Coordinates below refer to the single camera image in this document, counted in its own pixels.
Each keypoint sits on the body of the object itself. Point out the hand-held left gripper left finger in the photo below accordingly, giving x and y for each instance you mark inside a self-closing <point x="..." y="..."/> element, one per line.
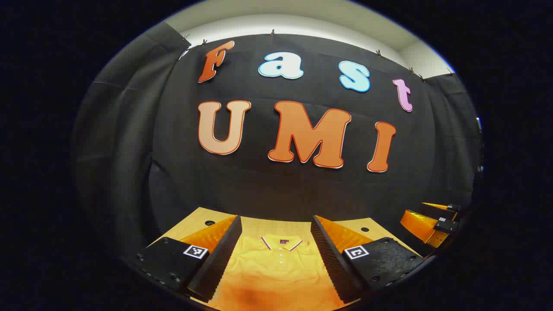
<point x="224" y="250"/>

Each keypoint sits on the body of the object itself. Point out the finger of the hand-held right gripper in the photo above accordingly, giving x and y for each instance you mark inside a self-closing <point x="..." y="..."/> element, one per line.
<point x="419" y="224"/>
<point x="445" y="207"/>

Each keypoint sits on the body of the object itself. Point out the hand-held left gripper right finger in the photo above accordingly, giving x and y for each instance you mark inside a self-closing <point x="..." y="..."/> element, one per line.
<point x="330" y="255"/>

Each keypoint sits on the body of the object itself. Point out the orange collared T-shirt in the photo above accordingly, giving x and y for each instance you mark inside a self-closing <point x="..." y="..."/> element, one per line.
<point x="276" y="276"/>

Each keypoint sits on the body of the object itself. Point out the row of small cloth clips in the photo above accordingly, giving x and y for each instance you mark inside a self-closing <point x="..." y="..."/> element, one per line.
<point x="272" y="32"/>

